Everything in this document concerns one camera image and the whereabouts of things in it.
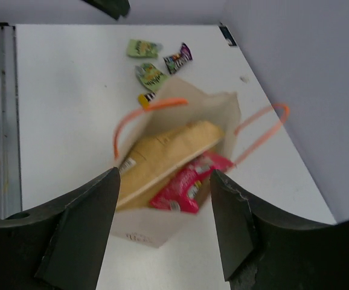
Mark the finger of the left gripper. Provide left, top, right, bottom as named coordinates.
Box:
left=83, top=0, right=130, bottom=21

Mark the light green snack packet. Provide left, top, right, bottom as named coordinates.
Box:
left=135, top=63, right=169, bottom=92

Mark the yellow m&m's packet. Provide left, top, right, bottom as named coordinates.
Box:
left=138, top=92, right=156, bottom=109

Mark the beige paper bag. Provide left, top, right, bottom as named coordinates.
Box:
left=110, top=77, right=290, bottom=249

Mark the pink candy packet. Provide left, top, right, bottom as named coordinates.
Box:
left=149, top=151, right=233, bottom=214

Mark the brown chips bag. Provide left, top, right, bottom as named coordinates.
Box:
left=116, top=121, right=225, bottom=211

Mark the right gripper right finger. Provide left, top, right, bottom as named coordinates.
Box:
left=210, top=170, right=349, bottom=289

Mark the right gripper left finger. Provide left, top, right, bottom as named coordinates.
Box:
left=0, top=168, right=120, bottom=289

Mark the purple candy wrapper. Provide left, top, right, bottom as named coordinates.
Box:
left=163, top=43, right=193, bottom=75

